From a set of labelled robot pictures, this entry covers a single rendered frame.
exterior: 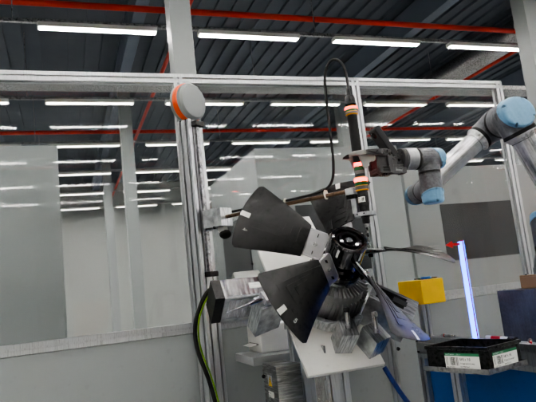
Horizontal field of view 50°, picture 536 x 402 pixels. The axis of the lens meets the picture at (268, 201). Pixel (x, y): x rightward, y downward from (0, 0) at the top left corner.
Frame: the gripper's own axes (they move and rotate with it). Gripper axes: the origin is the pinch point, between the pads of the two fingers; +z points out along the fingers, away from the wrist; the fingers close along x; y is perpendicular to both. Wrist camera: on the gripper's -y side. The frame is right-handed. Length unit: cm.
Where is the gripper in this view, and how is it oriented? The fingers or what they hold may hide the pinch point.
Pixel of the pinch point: (348, 154)
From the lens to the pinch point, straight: 191.1
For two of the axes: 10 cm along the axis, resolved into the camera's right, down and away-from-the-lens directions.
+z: -9.4, 0.5, -3.3
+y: 1.0, 9.8, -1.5
